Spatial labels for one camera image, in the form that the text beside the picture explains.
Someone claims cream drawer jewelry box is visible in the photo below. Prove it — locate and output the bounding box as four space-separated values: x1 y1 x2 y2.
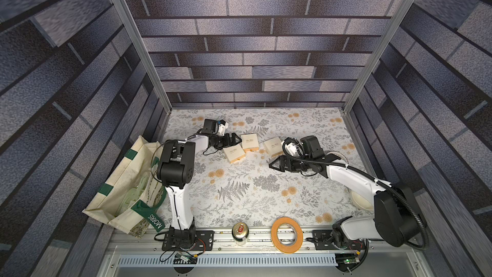
223 144 245 164

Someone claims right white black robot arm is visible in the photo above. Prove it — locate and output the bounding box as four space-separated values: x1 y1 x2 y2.
269 152 429 251

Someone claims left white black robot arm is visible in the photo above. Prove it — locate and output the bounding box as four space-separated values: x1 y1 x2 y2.
156 133 242 235

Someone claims cream jewelry box right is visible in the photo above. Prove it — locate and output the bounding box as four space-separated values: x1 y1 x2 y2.
263 137 284 158

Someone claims cream jewelry box middle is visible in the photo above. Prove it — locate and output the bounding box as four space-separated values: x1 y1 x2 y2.
241 133 260 152

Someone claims floral table cloth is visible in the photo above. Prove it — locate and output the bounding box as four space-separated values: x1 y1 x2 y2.
163 108 366 228

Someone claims orange tape roll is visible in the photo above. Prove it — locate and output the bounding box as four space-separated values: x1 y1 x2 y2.
270 217 304 255

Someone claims metal drink can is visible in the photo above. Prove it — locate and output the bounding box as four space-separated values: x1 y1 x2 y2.
231 222 249 246

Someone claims cream green tote bag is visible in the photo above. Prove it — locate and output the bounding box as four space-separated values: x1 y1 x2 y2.
83 136 167 238

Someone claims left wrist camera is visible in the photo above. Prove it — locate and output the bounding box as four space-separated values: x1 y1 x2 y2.
201 119 228 136

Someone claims black corrugated cable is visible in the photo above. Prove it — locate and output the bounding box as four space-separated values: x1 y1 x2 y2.
282 138 429 250

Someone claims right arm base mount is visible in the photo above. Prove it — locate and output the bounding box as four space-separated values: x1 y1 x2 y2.
306 230 366 251

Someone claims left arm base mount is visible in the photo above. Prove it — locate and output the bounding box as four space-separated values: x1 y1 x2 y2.
162 228 215 252

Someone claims aluminium rail frame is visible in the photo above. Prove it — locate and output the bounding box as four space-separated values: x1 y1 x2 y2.
95 227 433 276

